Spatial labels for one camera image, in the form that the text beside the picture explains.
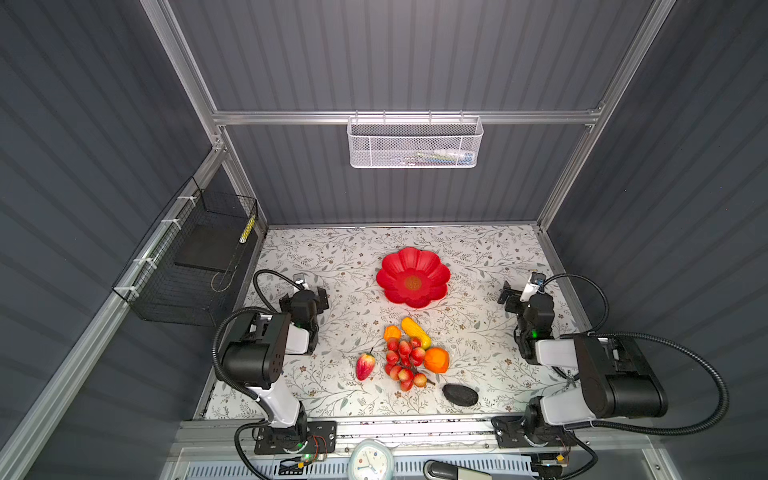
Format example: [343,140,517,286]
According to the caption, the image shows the grey handle object bottom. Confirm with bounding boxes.
[423,460,492,480]

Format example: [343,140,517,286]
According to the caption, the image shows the floral table mat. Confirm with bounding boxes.
[203,224,616,420]

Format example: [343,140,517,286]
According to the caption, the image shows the black wire mesh basket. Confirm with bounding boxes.
[113,180,259,327]

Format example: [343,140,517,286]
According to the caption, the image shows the white wire mesh basket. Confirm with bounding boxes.
[346,115,484,169]

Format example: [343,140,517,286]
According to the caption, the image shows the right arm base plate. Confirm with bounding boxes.
[491,415,577,449]

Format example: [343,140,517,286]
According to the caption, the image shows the white analog clock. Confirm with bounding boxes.
[347,439,395,480]

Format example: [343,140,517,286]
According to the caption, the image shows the red flower-shaped fruit bowl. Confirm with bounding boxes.
[376,247,451,309]

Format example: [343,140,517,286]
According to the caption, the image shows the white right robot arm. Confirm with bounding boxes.
[492,272,730,448]

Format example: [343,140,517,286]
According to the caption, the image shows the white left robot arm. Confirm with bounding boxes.
[211,269,329,452]

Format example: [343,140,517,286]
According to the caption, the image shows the large orange fake orange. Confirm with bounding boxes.
[424,347,450,374]

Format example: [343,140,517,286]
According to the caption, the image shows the small orange fake tangerine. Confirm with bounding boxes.
[383,325,402,342]

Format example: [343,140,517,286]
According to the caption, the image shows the yellow marker in black basket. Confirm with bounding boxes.
[239,215,256,244]

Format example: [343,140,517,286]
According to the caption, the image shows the red yellow fake peach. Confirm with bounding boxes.
[355,353,376,381]

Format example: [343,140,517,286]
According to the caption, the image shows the black fake avocado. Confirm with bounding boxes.
[442,383,479,407]

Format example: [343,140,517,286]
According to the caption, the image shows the red fake grape bunch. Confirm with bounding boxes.
[385,338,434,392]

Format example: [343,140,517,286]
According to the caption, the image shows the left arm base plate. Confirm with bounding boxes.
[253,421,337,455]

